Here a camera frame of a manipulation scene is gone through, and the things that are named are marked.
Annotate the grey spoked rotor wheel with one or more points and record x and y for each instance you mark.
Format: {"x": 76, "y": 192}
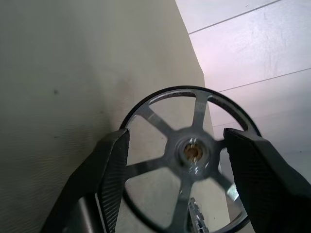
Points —
{"x": 173, "y": 148}

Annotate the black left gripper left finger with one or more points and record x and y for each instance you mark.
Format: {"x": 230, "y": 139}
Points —
{"x": 97, "y": 184}

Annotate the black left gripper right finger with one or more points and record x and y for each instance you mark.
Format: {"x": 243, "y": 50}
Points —
{"x": 267, "y": 184}

